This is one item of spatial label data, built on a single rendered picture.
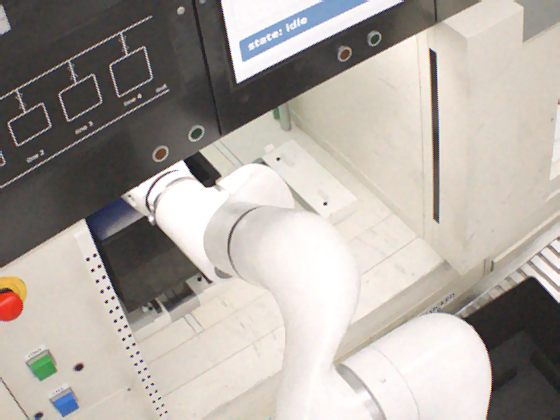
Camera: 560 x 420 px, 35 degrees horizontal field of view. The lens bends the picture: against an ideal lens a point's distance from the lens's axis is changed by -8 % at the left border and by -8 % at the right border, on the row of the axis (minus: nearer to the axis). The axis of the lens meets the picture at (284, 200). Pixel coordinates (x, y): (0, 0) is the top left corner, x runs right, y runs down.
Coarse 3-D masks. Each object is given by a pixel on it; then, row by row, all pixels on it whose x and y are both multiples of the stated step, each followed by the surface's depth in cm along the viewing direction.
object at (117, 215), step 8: (120, 200) 151; (104, 208) 150; (112, 208) 151; (120, 208) 152; (128, 208) 153; (96, 216) 150; (104, 216) 151; (112, 216) 152; (120, 216) 153; (128, 216) 154; (136, 216) 155; (96, 224) 151; (104, 224) 152; (112, 224) 153; (120, 224) 154; (128, 224) 155; (96, 232) 152; (104, 232) 153; (112, 232) 154
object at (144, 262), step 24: (192, 168) 153; (144, 216) 142; (96, 240) 140; (120, 240) 141; (144, 240) 145; (168, 240) 148; (120, 264) 144; (144, 264) 148; (168, 264) 151; (192, 264) 154; (120, 288) 147; (144, 288) 151; (168, 288) 154
